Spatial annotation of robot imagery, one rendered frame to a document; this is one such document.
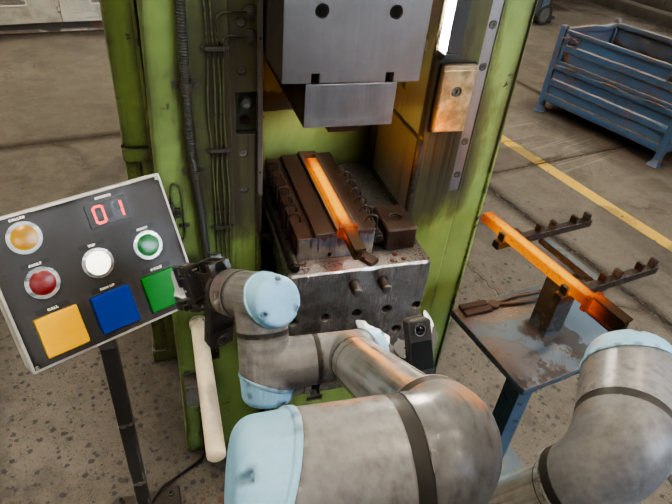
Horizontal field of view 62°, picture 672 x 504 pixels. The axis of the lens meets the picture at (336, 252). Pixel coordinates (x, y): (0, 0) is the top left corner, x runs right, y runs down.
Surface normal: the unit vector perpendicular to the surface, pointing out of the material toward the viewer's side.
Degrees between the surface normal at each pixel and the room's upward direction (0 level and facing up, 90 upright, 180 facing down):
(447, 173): 90
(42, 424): 0
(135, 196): 60
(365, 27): 90
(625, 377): 20
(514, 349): 0
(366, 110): 90
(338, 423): 13
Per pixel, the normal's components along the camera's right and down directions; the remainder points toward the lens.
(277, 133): 0.28, 0.59
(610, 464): -0.41, -0.14
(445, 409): 0.26, -0.85
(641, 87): -0.83, 0.26
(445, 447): 0.29, -0.50
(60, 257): 0.61, 0.03
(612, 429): -0.48, -0.57
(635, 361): -0.07, -0.84
